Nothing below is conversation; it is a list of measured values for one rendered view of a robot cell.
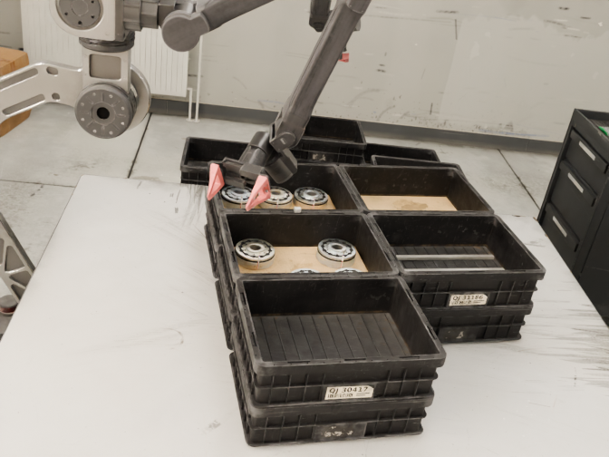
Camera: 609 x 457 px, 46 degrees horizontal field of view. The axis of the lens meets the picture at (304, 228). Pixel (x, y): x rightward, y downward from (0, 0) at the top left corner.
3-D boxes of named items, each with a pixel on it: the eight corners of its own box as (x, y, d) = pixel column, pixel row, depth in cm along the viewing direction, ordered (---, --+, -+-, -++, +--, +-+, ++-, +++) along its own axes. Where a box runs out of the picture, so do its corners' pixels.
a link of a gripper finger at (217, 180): (202, 205, 164) (220, 175, 169) (230, 213, 162) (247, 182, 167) (196, 186, 159) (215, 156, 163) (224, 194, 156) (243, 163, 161)
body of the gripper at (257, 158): (226, 180, 167) (239, 158, 171) (265, 191, 164) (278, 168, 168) (220, 162, 162) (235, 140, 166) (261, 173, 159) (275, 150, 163)
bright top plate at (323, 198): (296, 203, 210) (296, 201, 210) (292, 187, 219) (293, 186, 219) (330, 205, 212) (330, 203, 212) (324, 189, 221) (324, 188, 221)
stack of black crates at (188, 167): (174, 262, 303) (179, 166, 280) (181, 226, 328) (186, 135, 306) (268, 270, 307) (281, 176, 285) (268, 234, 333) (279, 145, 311)
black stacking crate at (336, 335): (251, 413, 142) (256, 368, 136) (231, 319, 167) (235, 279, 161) (435, 401, 152) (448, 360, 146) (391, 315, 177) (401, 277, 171)
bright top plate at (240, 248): (238, 261, 180) (238, 259, 179) (233, 240, 188) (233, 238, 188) (277, 261, 182) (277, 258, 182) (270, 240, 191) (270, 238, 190)
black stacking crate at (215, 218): (216, 249, 192) (219, 212, 186) (205, 196, 216) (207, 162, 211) (357, 248, 202) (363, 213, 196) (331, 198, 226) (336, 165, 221)
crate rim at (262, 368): (255, 376, 137) (256, 366, 136) (234, 286, 162) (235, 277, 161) (447, 367, 147) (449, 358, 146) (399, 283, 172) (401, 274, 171)
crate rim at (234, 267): (234, 285, 162) (235, 277, 161) (218, 218, 187) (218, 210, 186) (399, 282, 172) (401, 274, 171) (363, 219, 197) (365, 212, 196)
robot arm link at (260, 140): (251, 130, 171) (268, 125, 167) (268, 150, 174) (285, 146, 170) (238, 150, 167) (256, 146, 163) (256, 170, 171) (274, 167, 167)
